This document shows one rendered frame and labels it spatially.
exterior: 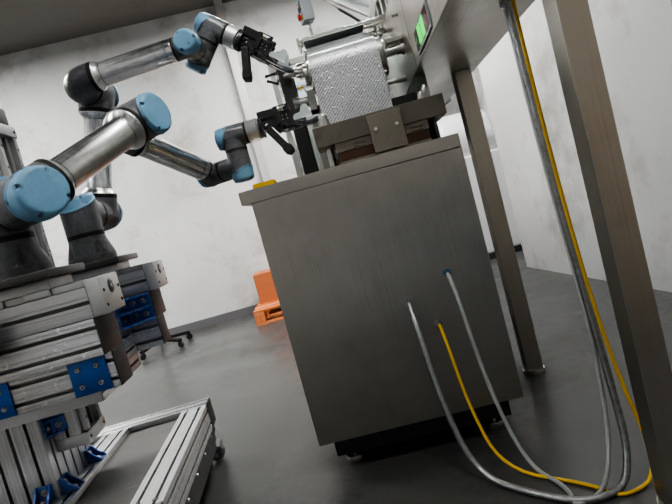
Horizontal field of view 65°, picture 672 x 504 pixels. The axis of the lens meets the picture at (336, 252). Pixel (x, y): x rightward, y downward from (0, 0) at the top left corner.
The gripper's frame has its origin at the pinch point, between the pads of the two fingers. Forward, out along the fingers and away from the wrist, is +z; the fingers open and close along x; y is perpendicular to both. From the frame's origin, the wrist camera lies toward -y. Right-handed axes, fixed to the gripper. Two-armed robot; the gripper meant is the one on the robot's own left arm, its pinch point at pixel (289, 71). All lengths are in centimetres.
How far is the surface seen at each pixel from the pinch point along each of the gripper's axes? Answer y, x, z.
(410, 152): -11, -30, 48
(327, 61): 7.4, -4.1, 11.1
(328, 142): -18.3, -23.8, 24.5
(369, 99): 2.0, -4.1, 29.1
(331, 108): -6.0, -4.2, 18.8
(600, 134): 0, -81, 76
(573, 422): -62, -32, 124
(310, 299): -63, -30, 40
